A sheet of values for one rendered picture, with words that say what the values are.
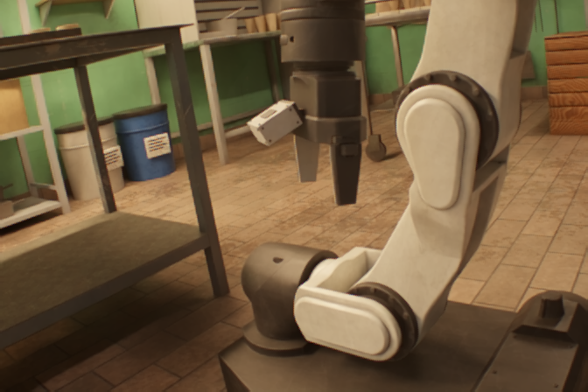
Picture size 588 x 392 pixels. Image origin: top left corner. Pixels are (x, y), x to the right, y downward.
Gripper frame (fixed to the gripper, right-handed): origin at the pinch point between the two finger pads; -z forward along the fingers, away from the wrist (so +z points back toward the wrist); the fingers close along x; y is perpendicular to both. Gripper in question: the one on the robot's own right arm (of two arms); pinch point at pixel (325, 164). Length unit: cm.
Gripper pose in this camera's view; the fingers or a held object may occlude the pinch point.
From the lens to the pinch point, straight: 54.4
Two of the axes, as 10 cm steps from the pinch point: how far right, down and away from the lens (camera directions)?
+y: 9.5, -0.8, 3.1
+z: -0.2, -9.8, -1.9
